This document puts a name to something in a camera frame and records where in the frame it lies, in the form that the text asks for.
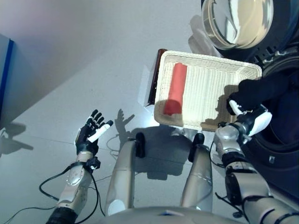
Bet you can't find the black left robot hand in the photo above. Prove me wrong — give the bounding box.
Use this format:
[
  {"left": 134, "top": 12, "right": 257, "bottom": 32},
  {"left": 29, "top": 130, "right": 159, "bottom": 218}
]
[{"left": 75, "top": 109, "right": 114, "bottom": 156}]

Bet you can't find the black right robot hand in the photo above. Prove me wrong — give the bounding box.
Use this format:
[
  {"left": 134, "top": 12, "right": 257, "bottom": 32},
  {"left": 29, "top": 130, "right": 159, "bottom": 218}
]
[{"left": 228, "top": 99, "right": 273, "bottom": 137}]

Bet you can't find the black cloth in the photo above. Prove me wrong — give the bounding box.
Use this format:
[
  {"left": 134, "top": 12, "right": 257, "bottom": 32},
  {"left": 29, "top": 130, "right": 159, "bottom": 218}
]
[{"left": 227, "top": 74, "right": 293, "bottom": 115}]

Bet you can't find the red cloth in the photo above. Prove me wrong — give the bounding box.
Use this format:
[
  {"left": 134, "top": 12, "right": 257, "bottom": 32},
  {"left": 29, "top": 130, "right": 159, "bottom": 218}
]
[{"left": 163, "top": 63, "right": 188, "bottom": 116}]

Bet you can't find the grey front-load washing machine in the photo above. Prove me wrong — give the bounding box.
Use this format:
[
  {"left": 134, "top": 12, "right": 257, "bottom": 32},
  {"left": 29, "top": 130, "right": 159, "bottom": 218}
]
[{"left": 219, "top": 42, "right": 299, "bottom": 202}]

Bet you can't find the silver left robot leg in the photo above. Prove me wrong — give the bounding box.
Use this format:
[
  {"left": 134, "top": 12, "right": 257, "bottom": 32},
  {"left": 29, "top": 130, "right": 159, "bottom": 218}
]
[{"left": 105, "top": 132, "right": 146, "bottom": 216}]

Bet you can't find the silver robot leg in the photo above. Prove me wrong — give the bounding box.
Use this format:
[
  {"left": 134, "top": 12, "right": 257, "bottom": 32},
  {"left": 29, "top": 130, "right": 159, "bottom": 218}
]
[
  {"left": 181, "top": 133, "right": 214, "bottom": 211},
  {"left": 105, "top": 132, "right": 146, "bottom": 216}
]

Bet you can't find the white wicker laundry basket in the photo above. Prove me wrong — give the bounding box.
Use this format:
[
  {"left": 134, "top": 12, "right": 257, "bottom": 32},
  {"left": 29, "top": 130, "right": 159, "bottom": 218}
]
[{"left": 153, "top": 49, "right": 263, "bottom": 133}]

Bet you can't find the silver right robot leg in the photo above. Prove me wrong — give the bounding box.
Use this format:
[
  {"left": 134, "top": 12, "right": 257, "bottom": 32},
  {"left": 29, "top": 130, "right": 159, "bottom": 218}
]
[{"left": 181, "top": 133, "right": 214, "bottom": 211}]

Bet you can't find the dark brown stool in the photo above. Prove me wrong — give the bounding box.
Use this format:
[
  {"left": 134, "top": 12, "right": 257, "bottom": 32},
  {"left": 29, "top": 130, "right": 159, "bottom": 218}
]
[{"left": 147, "top": 48, "right": 168, "bottom": 108}]

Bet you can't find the round glass washer door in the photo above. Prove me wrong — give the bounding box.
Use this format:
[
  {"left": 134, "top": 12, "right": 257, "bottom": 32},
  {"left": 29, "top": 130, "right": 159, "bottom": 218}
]
[{"left": 201, "top": 0, "right": 299, "bottom": 51}]

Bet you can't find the grey panel with blue edge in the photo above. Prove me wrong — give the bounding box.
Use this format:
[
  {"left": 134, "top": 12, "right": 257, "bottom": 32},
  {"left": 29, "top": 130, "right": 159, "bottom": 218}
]
[{"left": 0, "top": 34, "right": 14, "bottom": 125}]

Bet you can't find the silver robot torso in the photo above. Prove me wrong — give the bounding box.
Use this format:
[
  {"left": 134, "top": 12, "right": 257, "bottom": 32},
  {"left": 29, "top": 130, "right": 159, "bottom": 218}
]
[{"left": 95, "top": 205, "right": 249, "bottom": 224}]

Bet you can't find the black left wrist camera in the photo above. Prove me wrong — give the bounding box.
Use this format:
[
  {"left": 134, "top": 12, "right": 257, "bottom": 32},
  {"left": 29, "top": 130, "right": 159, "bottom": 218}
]
[{"left": 85, "top": 157, "right": 101, "bottom": 171}]

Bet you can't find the white floor cable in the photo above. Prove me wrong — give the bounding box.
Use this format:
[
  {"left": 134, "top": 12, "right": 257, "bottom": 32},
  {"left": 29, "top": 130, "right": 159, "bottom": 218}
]
[{"left": 106, "top": 134, "right": 122, "bottom": 157}]

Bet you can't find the thick black wrist cable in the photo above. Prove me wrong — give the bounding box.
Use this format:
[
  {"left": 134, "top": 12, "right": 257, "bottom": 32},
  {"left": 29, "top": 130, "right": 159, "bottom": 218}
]
[{"left": 39, "top": 167, "right": 106, "bottom": 216}]

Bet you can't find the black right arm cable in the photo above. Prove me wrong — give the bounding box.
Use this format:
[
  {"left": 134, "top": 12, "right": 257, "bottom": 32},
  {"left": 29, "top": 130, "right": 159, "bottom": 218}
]
[{"left": 214, "top": 190, "right": 244, "bottom": 218}]

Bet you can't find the thin black floor cable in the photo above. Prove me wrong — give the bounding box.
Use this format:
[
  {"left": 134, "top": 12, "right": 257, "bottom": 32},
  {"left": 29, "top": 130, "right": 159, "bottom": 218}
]
[{"left": 0, "top": 204, "right": 57, "bottom": 224}]

